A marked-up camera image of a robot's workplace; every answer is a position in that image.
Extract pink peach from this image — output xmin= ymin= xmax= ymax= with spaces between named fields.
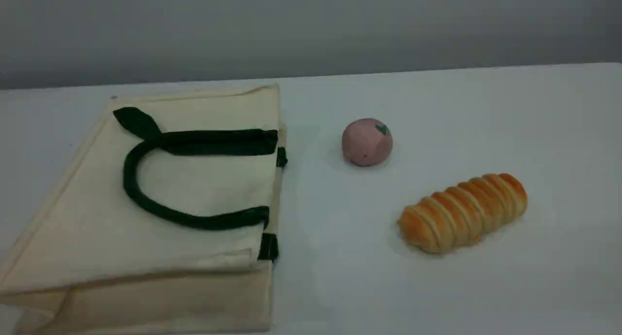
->
xmin=342 ymin=118 xmax=393 ymax=167

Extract long ridged golden bread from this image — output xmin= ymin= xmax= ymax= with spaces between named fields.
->
xmin=397 ymin=173 xmax=528 ymax=254

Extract white canvas bag green handles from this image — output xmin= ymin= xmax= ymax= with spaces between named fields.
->
xmin=0 ymin=84 xmax=288 ymax=335

